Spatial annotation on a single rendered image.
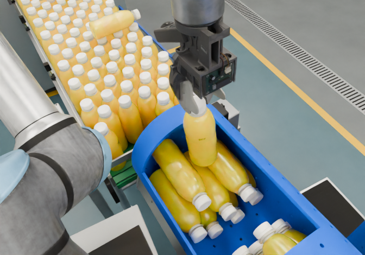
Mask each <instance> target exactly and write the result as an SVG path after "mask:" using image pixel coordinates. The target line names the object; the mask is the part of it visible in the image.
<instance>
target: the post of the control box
mask: <svg viewBox="0 0 365 255"><path fill-rule="evenodd" d="M89 197H90V198H91V199H92V201H93V202H94V203H95V205H96V206H97V208H98V209H99V210H100V212H101V213H102V215H103V216H104V217H105V219H107V218H109V217H111V216H114V213H113V212H112V210H111V208H110V207H109V205H108V204H107V202H106V201H105V199H104V198H103V196H102V194H101V193H100V191H99V189H96V190H95V191H94V192H92V193H91V194H89Z"/></svg>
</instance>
